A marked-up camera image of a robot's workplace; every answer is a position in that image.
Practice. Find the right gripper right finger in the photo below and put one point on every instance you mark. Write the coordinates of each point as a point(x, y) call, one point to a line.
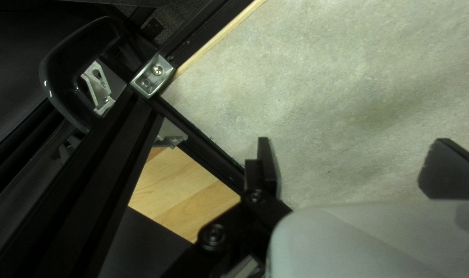
point(450, 173)

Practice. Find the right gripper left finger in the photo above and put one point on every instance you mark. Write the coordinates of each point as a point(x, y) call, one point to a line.
point(267, 173)

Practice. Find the black frame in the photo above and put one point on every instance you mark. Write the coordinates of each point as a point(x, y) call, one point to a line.
point(114, 154)

